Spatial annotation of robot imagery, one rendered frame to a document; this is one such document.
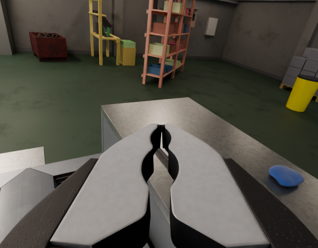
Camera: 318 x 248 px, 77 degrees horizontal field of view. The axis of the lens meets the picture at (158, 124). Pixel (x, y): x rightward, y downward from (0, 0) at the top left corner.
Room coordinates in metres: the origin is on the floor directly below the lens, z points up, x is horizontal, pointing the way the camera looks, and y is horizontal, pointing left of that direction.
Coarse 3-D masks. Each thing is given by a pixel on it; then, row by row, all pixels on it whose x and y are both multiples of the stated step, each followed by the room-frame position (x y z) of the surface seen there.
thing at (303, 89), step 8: (296, 80) 4.53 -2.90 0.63; (304, 80) 4.35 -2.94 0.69; (312, 80) 4.27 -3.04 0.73; (296, 88) 4.43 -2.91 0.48; (304, 88) 4.31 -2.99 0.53; (312, 88) 4.27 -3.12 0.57; (296, 96) 4.36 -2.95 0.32; (304, 96) 4.28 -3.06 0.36; (312, 96) 4.32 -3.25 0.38; (288, 104) 4.47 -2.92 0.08; (296, 104) 4.32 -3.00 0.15; (304, 104) 4.29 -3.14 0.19
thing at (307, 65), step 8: (312, 48) 6.28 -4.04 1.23; (304, 56) 6.37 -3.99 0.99; (312, 56) 5.81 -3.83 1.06; (296, 64) 6.08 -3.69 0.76; (304, 64) 5.89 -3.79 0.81; (312, 64) 5.72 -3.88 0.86; (288, 72) 6.20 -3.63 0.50; (296, 72) 6.00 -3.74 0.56; (304, 72) 5.82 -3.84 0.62; (312, 72) 5.65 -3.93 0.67; (288, 80) 6.12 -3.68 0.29; (288, 88) 6.31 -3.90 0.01
